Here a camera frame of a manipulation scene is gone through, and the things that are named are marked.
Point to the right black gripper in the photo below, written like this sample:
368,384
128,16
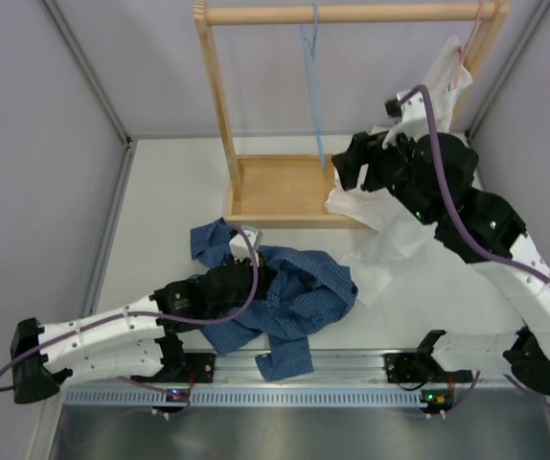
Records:
349,166

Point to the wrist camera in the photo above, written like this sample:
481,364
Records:
417,116
245,240

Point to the left aluminium frame post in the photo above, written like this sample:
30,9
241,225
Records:
70,40

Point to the right aluminium frame post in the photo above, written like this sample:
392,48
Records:
540,12

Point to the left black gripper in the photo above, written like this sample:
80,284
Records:
265,277

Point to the aluminium frame post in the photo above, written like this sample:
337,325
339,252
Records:
70,40
540,12

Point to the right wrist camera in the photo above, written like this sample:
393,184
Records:
417,116

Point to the grey slotted cable duct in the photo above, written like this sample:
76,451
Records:
249,397

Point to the blue checked shirt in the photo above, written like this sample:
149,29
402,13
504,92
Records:
310,291

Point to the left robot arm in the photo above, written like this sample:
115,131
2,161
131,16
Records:
140,340

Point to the white shirt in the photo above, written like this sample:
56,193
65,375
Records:
400,235

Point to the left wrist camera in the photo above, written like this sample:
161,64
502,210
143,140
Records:
245,240

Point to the wooden clothes rack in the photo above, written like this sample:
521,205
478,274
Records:
287,191

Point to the pink wire hanger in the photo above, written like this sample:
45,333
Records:
463,51

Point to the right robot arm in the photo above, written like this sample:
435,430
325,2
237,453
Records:
432,178

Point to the blue wire hanger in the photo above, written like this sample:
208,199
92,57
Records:
309,46

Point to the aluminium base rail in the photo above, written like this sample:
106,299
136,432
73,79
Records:
330,368

